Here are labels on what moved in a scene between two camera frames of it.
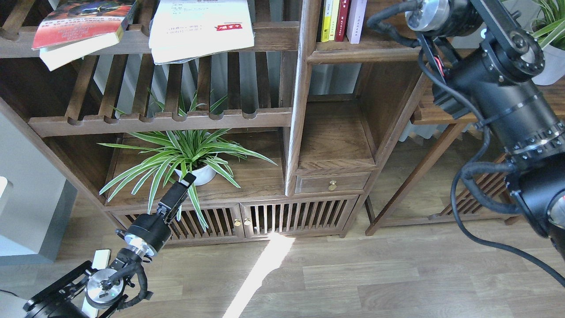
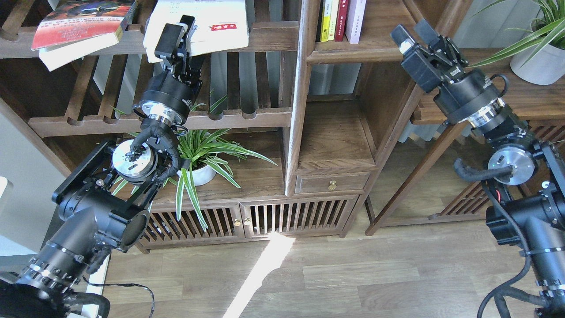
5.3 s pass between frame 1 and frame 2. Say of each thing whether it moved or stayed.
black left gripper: moved
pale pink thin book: stayed
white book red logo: stayed
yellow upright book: stayed
